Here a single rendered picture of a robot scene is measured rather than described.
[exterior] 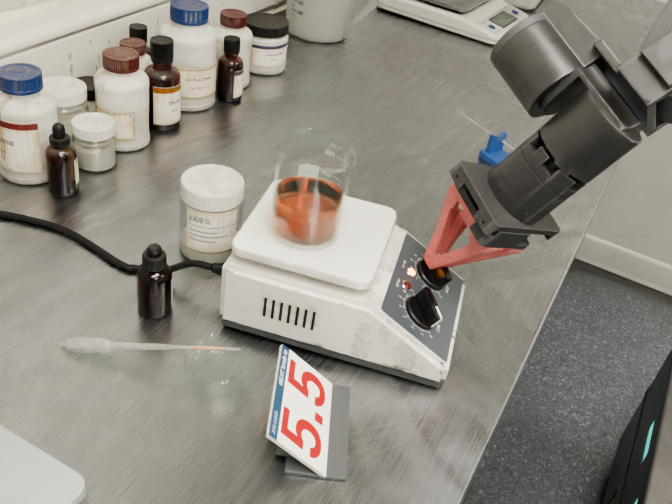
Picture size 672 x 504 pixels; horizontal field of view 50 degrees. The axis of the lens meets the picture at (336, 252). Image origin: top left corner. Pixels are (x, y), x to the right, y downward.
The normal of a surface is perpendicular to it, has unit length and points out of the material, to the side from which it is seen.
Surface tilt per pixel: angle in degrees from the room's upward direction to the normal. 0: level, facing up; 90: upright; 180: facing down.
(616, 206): 90
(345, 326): 90
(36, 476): 0
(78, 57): 90
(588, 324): 0
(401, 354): 90
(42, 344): 0
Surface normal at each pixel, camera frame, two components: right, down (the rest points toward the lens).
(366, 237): 0.14, -0.79
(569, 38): -0.39, -0.13
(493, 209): 0.60, -0.56
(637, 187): -0.47, 0.47
